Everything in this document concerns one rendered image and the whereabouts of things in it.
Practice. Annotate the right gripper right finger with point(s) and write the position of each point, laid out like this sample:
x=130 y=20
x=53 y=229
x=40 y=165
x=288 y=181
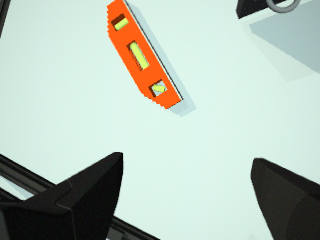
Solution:
x=289 y=202

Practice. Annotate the orange spirit level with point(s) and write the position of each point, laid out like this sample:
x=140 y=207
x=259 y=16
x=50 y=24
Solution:
x=124 y=33

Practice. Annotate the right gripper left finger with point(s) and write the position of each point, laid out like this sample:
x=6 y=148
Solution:
x=79 y=208

